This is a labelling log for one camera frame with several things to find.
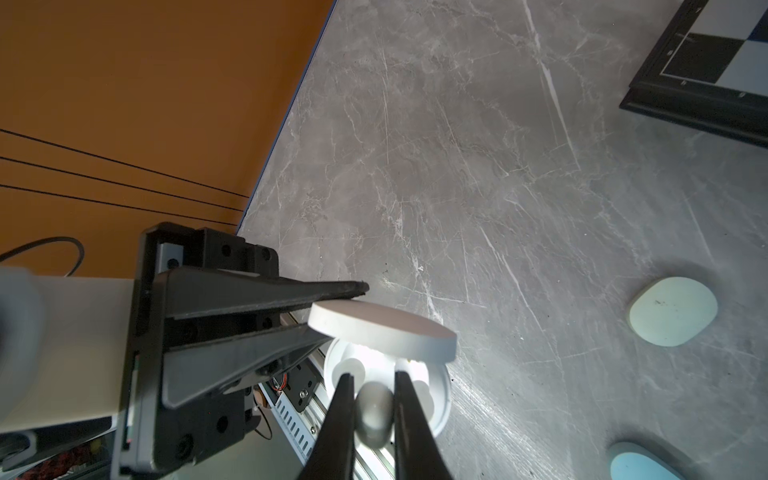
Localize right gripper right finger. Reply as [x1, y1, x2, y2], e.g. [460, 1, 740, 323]
[394, 371, 452, 480]

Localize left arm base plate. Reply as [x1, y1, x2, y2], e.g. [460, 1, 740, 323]
[265, 360, 323, 413]

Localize white earbud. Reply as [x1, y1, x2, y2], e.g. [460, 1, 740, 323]
[355, 382, 394, 449]

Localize light blue earbud case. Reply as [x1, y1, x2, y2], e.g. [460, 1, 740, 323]
[607, 442, 684, 480]

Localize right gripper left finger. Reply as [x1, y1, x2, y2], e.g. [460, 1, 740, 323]
[298, 373, 355, 480]

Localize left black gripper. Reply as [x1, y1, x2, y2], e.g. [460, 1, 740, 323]
[116, 222, 370, 477]

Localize white earbud case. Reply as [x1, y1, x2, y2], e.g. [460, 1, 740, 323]
[308, 300, 458, 437]

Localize black white chessboard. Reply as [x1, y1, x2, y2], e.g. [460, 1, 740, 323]
[620, 0, 767, 148]

